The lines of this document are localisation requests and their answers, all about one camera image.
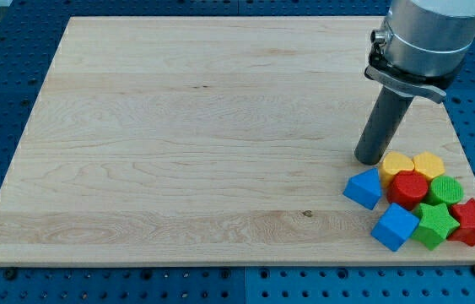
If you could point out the red cylinder block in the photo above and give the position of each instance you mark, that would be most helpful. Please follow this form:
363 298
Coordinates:
407 189

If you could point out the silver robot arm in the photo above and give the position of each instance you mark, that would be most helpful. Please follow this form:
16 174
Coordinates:
420 46

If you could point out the yellow hexagon block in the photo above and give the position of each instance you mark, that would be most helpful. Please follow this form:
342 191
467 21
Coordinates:
428 165

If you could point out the green star block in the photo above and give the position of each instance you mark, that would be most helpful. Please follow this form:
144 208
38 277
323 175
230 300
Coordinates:
435 225

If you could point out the yellow heart block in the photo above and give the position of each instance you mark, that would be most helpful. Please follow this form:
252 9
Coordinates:
393 163

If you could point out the wooden board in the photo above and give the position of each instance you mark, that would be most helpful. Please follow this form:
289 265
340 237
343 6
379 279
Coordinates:
191 141

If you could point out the green cylinder block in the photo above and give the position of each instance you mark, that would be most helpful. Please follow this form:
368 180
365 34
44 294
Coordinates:
444 190

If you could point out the red star block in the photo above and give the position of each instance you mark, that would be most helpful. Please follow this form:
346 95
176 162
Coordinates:
465 215

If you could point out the blue triangle block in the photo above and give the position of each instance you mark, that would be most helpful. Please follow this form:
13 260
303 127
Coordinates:
364 188

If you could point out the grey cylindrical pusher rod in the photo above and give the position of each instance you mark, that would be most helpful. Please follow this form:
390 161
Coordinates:
387 114

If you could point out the blue cube block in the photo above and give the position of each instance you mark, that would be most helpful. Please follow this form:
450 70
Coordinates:
395 227

